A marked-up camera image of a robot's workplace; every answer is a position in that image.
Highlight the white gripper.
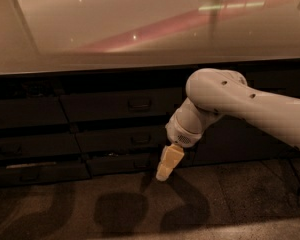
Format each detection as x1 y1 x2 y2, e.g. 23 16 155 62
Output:
156 98 223 181

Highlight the dark drawer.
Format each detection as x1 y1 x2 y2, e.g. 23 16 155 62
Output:
0 133 80 160
0 97 67 129
60 88 183 122
76 125 166 153
87 153 159 176
0 161 90 187

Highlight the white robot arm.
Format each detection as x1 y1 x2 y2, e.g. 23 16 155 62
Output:
156 68 300 181

